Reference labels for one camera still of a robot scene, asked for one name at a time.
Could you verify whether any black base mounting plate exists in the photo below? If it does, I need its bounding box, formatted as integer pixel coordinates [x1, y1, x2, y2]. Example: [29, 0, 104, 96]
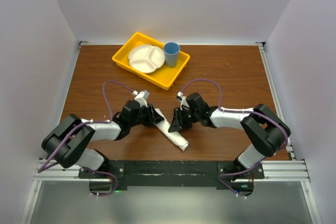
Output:
[78, 159, 265, 196]

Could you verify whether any blue plastic cup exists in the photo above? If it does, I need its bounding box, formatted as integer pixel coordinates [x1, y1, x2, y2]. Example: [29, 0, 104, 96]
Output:
[163, 42, 180, 68]

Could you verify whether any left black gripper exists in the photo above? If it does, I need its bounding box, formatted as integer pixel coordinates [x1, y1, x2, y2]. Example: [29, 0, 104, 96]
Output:
[129, 103, 163, 127]

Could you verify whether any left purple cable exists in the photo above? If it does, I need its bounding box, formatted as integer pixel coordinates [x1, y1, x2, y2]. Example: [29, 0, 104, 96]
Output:
[37, 80, 139, 197]

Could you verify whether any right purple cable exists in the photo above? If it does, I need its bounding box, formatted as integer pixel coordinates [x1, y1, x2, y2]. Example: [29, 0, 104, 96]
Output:
[176, 78, 289, 198]

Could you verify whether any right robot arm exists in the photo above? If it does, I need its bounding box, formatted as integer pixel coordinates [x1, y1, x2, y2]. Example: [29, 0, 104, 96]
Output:
[169, 92, 291, 178]

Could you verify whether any purple cable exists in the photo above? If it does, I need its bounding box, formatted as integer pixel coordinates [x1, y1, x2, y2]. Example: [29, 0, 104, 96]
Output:
[37, 80, 139, 197]
[176, 78, 289, 198]

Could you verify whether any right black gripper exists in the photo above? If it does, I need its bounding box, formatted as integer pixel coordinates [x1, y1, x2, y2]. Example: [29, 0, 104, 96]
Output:
[168, 108, 200, 133]

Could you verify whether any yellow plastic tray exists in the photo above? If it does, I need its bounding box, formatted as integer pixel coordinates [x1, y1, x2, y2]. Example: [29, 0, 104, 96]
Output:
[112, 32, 190, 90]

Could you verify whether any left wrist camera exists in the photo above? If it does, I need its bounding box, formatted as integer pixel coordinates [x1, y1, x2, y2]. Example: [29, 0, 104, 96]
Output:
[132, 90, 150, 107]

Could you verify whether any white cloth napkin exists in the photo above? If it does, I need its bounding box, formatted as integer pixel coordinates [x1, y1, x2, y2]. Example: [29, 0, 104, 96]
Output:
[155, 109, 188, 151]

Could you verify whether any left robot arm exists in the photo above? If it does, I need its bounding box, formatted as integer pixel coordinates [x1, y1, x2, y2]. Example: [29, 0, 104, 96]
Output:
[38, 100, 164, 178]

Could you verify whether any white divided plate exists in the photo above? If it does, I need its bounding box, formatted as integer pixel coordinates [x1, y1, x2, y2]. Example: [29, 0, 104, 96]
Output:
[128, 44, 165, 74]

